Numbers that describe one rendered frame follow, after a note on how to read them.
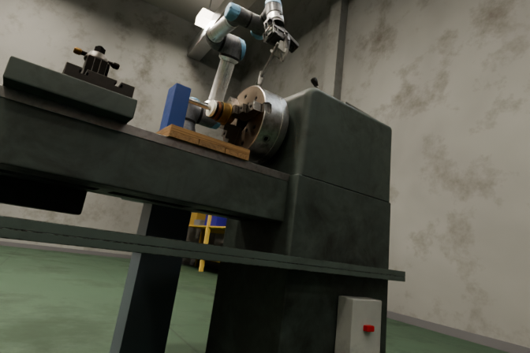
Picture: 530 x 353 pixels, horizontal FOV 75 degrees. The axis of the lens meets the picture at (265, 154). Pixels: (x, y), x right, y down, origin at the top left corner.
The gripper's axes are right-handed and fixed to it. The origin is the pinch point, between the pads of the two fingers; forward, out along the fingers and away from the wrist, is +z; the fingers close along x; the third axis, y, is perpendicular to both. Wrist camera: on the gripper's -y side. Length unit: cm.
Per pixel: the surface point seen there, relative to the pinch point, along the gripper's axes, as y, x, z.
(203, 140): 28, -14, 41
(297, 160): -11.6, -11.2, 38.3
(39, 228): 66, -14, 77
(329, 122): -24.9, -2.9, 20.0
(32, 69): 77, -9, 41
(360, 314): -43, -20, 92
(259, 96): 4.0, -12.8, 12.2
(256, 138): 3.5, -16.8, 30.1
